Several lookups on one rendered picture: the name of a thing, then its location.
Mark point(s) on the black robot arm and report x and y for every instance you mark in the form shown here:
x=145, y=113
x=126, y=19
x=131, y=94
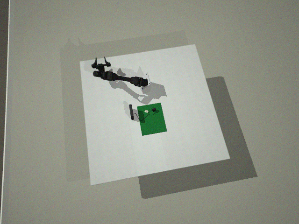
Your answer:
x=110, y=76

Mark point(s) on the green circuit board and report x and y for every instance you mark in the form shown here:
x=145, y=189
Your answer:
x=151, y=122

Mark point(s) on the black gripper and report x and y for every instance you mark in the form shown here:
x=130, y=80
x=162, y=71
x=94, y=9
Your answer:
x=107, y=64

